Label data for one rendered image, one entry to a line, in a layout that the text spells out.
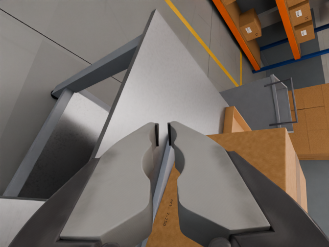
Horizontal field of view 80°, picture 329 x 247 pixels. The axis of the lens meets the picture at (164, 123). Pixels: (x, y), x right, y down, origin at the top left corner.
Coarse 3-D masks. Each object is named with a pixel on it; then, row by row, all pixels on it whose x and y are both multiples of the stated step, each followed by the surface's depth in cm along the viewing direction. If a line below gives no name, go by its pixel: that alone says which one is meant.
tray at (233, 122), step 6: (228, 108) 91; (234, 108) 91; (228, 114) 89; (234, 114) 95; (228, 120) 88; (234, 120) 97; (240, 120) 98; (228, 126) 86; (234, 126) 96; (240, 126) 103; (246, 126) 102; (228, 132) 84
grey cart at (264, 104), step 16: (272, 80) 205; (224, 96) 243; (240, 96) 229; (256, 96) 217; (272, 96) 206; (240, 112) 229; (256, 112) 217; (272, 112) 206; (288, 112) 264; (256, 128) 217; (288, 128) 264
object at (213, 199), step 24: (192, 144) 10; (216, 144) 10; (192, 168) 8; (216, 168) 8; (192, 192) 7; (216, 192) 7; (240, 192) 7; (192, 216) 7; (216, 216) 6; (240, 216) 6; (264, 216) 6
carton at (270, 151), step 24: (240, 144) 46; (264, 144) 42; (288, 144) 42; (264, 168) 39; (288, 168) 38; (168, 192) 49; (288, 192) 36; (168, 216) 45; (168, 240) 41; (192, 240) 38
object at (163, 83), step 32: (160, 32) 61; (160, 64) 59; (192, 64) 74; (128, 96) 48; (160, 96) 57; (192, 96) 71; (128, 128) 47; (160, 128) 55; (192, 128) 68; (160, 160) 54
